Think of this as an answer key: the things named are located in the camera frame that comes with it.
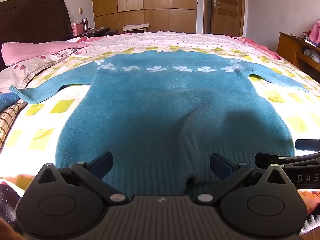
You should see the dark wooden headboard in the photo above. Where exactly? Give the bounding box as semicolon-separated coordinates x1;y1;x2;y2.
0;0;74;70

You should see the pink basket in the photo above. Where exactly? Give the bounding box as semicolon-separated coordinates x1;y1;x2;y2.
71;21;85;37

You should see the wooden door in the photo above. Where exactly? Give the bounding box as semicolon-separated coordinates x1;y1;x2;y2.
203;0;245;37

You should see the dark nightstand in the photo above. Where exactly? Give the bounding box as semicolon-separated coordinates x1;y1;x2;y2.
82;27;119;38

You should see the teal knit sweater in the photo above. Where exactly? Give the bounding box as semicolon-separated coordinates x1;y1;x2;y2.
9;49;310;198

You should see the white dotted bed sheet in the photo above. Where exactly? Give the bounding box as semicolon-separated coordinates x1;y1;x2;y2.
75;31;253;55

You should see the wooden wardrobe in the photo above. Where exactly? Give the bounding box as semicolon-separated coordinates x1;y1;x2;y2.
91;0;198;34

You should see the pink clothes pile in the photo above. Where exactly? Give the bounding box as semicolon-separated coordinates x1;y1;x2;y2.
307;19;320;47

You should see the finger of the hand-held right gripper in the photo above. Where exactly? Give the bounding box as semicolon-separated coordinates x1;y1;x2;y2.
254;152;320;169
295;138;320;152

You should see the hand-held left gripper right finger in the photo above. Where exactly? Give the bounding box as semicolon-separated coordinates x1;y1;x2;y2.
195;152;287;204

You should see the pink bedspread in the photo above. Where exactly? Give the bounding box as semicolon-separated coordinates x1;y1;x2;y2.
235;36;284;60

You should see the brown plaid cloth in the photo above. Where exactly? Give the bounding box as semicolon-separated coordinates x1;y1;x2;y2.
0;100;28;148

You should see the pink floral blanket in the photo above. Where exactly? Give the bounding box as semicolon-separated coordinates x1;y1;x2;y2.
0;175;320;230

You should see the heart print quilt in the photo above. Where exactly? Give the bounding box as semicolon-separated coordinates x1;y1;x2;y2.
0;52;75;93

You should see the cushioned stool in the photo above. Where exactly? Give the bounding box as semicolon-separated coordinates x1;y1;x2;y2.
122;23;150;33

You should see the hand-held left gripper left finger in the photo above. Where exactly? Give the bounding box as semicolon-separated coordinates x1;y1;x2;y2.
37;151;129;204

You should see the pink pillow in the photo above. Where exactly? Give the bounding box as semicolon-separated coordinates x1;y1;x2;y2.
2;41;88;67

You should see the blue knit cloth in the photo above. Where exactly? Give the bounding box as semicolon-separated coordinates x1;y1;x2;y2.
0;92;20;112

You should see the yellow checked bed sheet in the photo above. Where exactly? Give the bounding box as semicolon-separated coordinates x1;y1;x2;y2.
0;44;320;180

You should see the wooden desk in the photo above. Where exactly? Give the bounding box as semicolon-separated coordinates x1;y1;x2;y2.
277;31;320;67

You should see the white cloth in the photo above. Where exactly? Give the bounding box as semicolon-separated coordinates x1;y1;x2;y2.
304;49;320;63

